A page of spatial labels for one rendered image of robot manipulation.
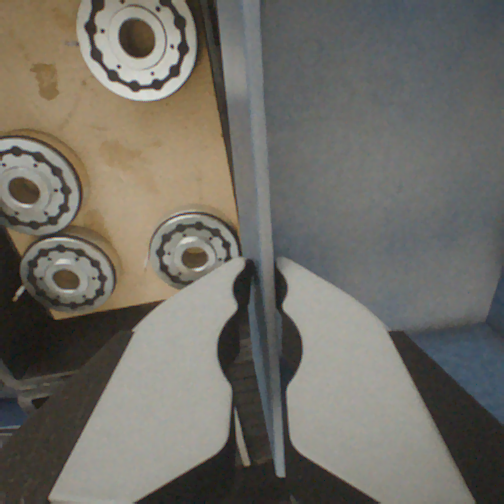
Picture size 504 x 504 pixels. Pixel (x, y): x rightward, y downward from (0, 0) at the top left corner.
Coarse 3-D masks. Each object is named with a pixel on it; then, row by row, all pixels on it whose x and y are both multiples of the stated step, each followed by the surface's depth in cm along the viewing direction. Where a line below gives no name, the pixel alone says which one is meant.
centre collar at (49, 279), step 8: (56, 264) 40; (64, 264) 40; (72, 264) 40; (48, 272) 40; (80, 272) 41; (48, 280) 41; (80, 280) 41; (88, 280) 41; (48, 288) 41; (56, 288) 41; (64, 288) 42; (72, 288) 42; (80, 288) 42; (64, 296) 42; (72, 296) 42
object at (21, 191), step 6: (12, 180) 36; (18, 180) 37; (12, 186) 36; (18, 186) 37; (24, 186) 38; (12, 192) 36; (18, 192) 37; (24, 192) 38; (30, 192) 39; (36, 192) 39; (18, 198) 37; (24, 198) 37; (30, 198) 38; (36, 198) 38
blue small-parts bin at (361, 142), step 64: (256, 0) 7; (320, 0) 13; (384, 0) 13; (448, 0) 14; (256, 64) 8; (320, 64) 14; (384, 64) 14; (448, 64) 15; (256, 128) 9; (320, 128) 15; (384, 128) 16; (448, 128) 16; (256, 192) 9; (320, 192) 17; (384, 192) 17; (448, 192) 18; (256, 256) 11; (320, 256) 18; (384, 256) 19; (448, 256) 20; (256, 320) 15; (384, 320) 21; (448, 320) 22
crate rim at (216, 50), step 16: (208, 0) 26; (208, 16) 25; (208, 32) 26; (224, 80) 27; (224, 96) 28; (224, 112) 28; (224, 128) 29; (240, 336) 40; (0, 352) 37; (0, 368) 38; (80, 368) 40; (16, 384) 39; (32, 384) 40; (48, 384) 40
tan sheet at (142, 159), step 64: (0, 0) 31; (64, 0) 32; (192, 0) 33; (0, 64) 33; (64, 64) 34; (0, 128) 36; (64, 128) 37; (128, 128) 37; (192, 128) 38; (128, 192) 41; (192, 192) 41; (128, 256) 44
